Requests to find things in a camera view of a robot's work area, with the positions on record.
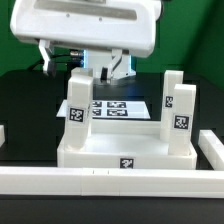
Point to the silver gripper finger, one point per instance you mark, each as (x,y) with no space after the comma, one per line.
(116,69)
(46,50)

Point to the white L-shaped fence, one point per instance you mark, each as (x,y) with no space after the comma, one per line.
(111,182)

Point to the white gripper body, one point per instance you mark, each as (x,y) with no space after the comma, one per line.
(129,25)

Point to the white marker sheet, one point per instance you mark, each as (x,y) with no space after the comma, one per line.
(120,109)

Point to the white block left edge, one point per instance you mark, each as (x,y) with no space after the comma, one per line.
(2,135)

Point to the white desk top tray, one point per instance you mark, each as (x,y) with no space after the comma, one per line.
(125,144)

